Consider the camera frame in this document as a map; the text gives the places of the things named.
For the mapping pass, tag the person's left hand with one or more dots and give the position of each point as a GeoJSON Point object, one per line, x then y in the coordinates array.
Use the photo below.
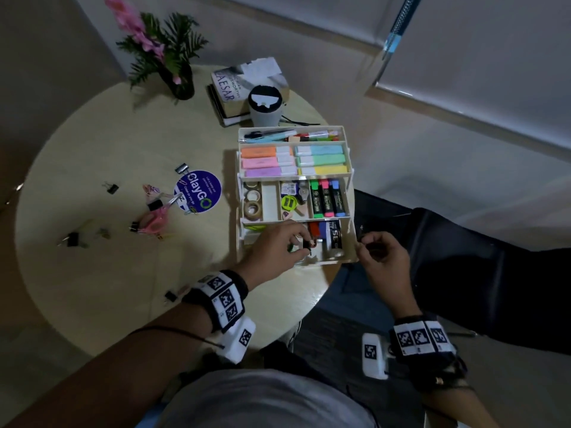
{"type": "Point", "coordinates": [267, 254]}

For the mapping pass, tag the person's right hand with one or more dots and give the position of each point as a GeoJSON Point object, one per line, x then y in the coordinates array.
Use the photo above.
{"type": "Point", "coordinates": [390, 271]}

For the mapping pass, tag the person's right fingers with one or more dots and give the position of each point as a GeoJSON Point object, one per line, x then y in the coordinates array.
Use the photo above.
{"type": "Point", "coordinates": [372, 239]}

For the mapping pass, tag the person's left fingers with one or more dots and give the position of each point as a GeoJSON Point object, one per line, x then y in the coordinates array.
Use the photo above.
{"type": "Point", "coordinates": [296, 238]}

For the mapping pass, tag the person's right forearm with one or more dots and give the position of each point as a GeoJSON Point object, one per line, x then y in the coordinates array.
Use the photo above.
{"type": "Point", "coordinates": [455, 407]}

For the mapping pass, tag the person's left forearm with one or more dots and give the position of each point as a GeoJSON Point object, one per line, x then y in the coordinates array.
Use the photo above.
{"type": "Point", "coordinates": [111, 378]}

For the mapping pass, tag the red stationery item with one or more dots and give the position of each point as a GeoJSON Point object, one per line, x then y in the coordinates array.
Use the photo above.
{"type": "Point", "coordinates": [314, 229]}

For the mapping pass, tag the beige eraser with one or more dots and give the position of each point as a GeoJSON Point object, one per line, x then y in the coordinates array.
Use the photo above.
{"type": "Point", "coordinates": [301, 208]}

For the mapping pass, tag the black white glue stick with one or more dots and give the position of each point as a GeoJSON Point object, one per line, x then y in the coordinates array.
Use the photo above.
{"type": "Point", "coordinates": [334, 238]}

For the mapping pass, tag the white tiered organizer box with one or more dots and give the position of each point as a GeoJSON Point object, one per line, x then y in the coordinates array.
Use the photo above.
{"type": "Point", "coordinates": [270, 202]}

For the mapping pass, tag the green black highlighter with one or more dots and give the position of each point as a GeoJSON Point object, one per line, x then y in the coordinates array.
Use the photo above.
{"type": "Point", "coordinates": [316, 198]}

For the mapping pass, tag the pink black highlighter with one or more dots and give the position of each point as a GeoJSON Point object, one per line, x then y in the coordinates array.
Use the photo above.
{"type": "Point", "coordinates": [327, 198]}

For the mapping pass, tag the small blue white box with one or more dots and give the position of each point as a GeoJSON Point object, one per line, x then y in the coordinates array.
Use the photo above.
{"type": "Point", "coordinates": [289, 188]}

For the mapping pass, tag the brown tape roll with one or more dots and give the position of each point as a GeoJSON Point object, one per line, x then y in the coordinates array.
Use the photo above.
{"type": "Point", "coordinates": [252, 210]}

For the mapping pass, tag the blue black highlighter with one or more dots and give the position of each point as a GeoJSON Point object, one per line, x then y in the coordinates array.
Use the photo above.
{"type": "Point", "coordinates": [337, 198]}

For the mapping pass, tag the white tape roll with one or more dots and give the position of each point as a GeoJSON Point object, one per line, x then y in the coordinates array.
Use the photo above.
{"type": "Point", "coordinates": [253, 196]}

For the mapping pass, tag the person's blue jeans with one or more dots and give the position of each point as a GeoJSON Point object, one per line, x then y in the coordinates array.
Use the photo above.
{"type": "Point", "coordinates": [352, 298]}

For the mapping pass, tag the small clear tape roll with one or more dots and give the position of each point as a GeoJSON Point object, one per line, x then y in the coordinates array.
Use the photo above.
{"type": "Point", "coordinates": [252, 185]}

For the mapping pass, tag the set of pastel highlighters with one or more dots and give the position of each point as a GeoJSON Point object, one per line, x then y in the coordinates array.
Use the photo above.
{"type": "Point", "coordinates": [294, 160]}

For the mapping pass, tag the black marker wristband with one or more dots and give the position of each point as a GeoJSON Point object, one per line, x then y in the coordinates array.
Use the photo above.
{"type": "Point", "coordinates": [221, 298]}
{"type": "Point", "coordinates": [423, 347]}

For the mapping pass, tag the red marker pen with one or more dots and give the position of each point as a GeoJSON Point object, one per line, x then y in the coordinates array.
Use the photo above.
{"type": "Point", "coordinates": [314, 135]}

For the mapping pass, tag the light blue pen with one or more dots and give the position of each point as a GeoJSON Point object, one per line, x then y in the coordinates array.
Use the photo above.
{"type": "Point", "coordinates": [267, 137]}

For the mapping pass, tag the round blue printed card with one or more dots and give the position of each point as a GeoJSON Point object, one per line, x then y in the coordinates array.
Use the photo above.
{"type": "Point", "coordinates": [198, 191]}

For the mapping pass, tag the black chair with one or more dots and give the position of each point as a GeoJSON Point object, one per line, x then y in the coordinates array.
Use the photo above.
{"type": "Point", "coordinates": [481, 280]}

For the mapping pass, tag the grey cup with black lid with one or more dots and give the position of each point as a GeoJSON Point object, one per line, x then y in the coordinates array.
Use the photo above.
{"type": "Point", "coordinates": [265, 106]}

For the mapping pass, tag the dark thick book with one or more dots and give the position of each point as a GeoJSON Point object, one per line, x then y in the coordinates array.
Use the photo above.
{"type": "Point", "coordinates": [225, 115]}

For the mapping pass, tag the pink scissors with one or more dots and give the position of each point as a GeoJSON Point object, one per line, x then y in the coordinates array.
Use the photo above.
{"type": "Point", "coordinates": [156, 218]}

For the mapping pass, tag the grey white book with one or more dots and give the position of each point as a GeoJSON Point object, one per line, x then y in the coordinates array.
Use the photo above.
{"type": "Point", "coordinates": [232, 86]}

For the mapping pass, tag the person's grey shirt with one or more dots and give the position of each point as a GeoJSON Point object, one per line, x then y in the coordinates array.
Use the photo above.
{"type": "Point", "coordinates": [267, 401]}

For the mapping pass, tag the torn white paper sheet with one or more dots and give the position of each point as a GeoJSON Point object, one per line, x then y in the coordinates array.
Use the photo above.
{"type": "Point", "coordinates": [261, 69]}

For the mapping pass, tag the black flower vase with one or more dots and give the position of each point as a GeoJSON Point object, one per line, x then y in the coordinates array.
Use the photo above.
{"type": "Point", "coordinates": [180, 84]}

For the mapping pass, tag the blue patterned pole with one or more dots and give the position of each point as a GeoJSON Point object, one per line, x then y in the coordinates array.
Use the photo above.
{"type": "Point", "coordinates": [401, 22]}

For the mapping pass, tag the artificial pink flower plant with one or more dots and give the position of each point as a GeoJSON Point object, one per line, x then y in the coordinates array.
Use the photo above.
{"type": "Point", "coordinates": [151, 40]}

